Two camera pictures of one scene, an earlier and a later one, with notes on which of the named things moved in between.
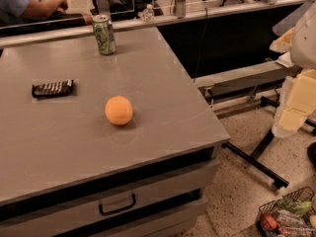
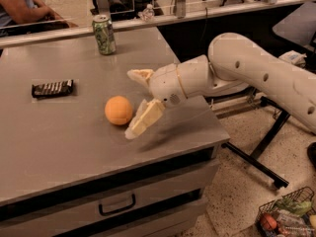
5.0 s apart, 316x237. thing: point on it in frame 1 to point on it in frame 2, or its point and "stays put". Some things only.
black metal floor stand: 253,160 stays put
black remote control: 52,89 stays put
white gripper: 304,39 to 164,84
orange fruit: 118,110 stays put
